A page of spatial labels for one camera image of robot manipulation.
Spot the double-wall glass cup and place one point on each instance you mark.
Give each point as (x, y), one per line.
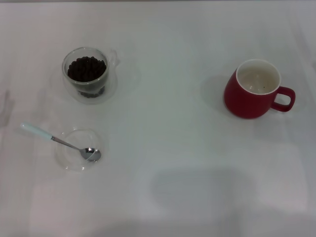
(66, 81)

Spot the dark roasted coffee beans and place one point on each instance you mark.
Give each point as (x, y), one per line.
(86, 69)

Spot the small clear glass dish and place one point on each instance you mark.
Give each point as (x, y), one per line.
(74, 163)

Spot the red mug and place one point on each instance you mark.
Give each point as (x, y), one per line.
(237, 103)

